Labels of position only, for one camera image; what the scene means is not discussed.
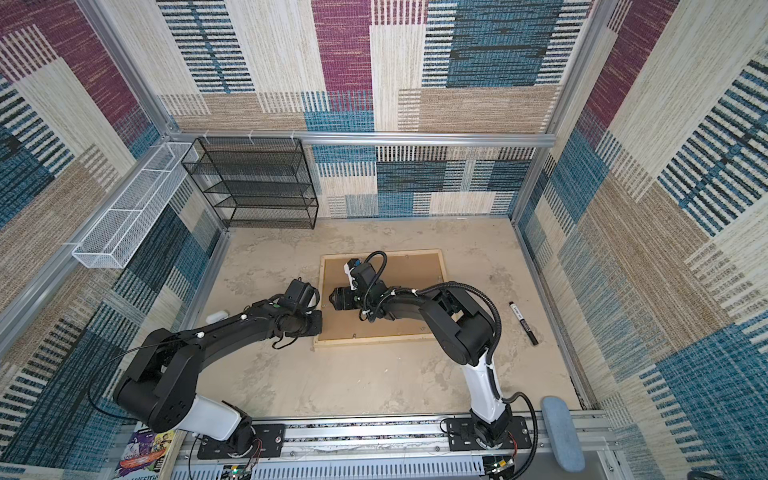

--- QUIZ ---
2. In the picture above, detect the colourful treehouse book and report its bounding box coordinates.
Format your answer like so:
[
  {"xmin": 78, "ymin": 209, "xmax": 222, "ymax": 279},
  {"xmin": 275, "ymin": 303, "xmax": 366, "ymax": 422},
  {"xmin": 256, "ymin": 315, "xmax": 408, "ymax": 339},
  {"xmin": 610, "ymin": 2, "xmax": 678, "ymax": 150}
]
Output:
[{"xmin": 113, "ymin": 428, "xmax": 176, "ymax": 479}]

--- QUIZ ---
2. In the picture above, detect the light wooden picture frame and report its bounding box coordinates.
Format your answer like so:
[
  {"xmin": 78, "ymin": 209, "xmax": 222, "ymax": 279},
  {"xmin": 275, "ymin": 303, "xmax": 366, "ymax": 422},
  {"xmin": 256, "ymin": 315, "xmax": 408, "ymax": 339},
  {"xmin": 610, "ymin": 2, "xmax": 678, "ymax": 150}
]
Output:
[{"xmin": 313, "ymin": 248, "xmax": 450, "ymax": 349}]

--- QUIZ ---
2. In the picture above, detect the black marker pen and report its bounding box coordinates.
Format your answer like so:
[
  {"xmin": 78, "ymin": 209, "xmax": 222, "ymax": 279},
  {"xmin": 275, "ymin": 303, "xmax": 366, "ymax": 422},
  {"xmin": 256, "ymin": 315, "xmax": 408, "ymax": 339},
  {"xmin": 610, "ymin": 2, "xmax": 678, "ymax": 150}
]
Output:
[{"xmin": 509, "ymin": 301, "xmax": 539, "ymax": 346}]

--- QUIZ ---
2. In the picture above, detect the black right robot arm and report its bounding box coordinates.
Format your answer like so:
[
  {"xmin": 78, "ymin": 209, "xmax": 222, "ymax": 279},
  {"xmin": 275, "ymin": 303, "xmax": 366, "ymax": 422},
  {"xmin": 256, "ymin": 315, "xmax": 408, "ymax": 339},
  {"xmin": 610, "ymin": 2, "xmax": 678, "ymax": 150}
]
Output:
[{"xmin": 329, "ymin": 259, "xmax": 512, "ymax": 448}]

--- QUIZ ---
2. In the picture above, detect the black wire mesh shelf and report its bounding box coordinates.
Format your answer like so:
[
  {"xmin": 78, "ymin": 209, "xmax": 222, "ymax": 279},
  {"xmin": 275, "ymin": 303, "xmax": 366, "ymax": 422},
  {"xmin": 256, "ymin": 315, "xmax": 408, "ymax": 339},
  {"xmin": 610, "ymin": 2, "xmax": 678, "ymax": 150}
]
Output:
[{"xmin": 181, "ymin": 137, "xmax": 319, "ymax": 229}]

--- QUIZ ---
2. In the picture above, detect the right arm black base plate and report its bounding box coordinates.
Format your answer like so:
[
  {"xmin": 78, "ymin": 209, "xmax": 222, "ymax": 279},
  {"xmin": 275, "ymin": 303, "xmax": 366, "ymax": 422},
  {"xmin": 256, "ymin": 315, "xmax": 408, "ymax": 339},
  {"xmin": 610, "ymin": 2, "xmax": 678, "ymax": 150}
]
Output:
[{"xmin": 440, "ymin": 416, "xmax": 533, "ymax": 452}]

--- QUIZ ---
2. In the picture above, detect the white wire mesh basket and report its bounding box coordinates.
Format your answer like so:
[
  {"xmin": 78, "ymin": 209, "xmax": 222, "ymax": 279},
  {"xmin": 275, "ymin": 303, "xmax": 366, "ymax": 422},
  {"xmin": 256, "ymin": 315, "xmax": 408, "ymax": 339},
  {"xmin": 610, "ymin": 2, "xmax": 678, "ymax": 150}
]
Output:
[{"xmin": 72, "ymin": 142, "xmax": 191, "ymax": 269}]

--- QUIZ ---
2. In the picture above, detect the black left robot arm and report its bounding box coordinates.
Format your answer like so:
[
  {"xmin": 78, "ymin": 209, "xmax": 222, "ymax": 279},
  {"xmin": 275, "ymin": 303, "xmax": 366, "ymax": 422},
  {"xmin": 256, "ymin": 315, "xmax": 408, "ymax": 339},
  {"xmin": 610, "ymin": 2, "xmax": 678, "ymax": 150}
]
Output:
[{"xmin": 113, "ymin": 279, "xmax": 322, "ymax": 457}]

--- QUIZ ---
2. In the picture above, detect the small white object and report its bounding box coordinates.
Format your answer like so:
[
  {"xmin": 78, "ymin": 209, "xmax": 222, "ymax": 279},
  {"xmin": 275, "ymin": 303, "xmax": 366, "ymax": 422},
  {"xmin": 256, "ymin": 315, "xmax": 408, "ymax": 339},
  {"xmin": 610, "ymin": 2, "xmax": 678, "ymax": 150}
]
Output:
[{"xmin": 205, "ymin": 310, "xmax": 229, "ymax": 324}]

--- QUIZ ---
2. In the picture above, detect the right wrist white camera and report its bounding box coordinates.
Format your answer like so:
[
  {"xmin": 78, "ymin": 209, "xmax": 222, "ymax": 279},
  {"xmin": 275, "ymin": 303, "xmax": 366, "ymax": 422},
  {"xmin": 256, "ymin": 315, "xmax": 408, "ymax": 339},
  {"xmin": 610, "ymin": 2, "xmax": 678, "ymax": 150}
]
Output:
[{"xmin": 344, "ymin": 258, "xmax": 361, "ymax": 289}]

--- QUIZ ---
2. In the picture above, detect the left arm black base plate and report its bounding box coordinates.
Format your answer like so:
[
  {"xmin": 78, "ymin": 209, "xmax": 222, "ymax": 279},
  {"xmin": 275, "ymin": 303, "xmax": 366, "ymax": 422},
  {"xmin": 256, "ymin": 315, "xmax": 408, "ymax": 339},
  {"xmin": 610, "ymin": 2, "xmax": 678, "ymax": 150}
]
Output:
[{"xmin": 196, "ymin": 424, "xmax": 286, "ymax": 460}]

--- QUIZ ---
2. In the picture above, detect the aluminium front rail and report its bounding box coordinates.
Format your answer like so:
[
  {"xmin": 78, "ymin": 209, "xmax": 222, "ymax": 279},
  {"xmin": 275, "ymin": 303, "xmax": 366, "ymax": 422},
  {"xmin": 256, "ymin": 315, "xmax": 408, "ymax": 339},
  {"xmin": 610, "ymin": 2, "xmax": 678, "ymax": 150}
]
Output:
[{"xmin": 167, "ymin": 411, "xmax": 632, "ymax": 479}]

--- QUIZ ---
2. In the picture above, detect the black corrugated cable hose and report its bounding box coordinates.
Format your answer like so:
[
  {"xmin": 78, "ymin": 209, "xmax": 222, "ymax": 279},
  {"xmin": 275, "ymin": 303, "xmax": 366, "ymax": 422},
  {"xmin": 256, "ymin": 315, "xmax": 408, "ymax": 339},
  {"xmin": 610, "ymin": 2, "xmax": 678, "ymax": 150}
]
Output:
[{"xmin": 359, "ymin": 250, "xmax": 541, "ymax": 480}]

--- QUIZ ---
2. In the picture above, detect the brown cardboard backing board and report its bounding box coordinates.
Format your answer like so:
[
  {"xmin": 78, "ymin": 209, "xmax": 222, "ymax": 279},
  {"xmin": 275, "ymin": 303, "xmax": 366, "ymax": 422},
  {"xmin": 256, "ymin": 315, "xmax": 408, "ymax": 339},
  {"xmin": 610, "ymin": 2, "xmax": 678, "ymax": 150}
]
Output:
[{"xmin": 318, "ymin": 253, "xmax": 445, "ymax": 342}]

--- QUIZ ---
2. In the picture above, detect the grey blue padded object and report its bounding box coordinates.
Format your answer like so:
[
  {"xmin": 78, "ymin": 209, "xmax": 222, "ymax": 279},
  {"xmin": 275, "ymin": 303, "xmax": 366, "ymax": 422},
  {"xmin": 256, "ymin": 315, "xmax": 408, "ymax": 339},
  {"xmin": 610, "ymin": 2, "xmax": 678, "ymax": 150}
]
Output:
[{"xmin": 541, "ymin": 396, "xmax": 586, "ymax": 473}]

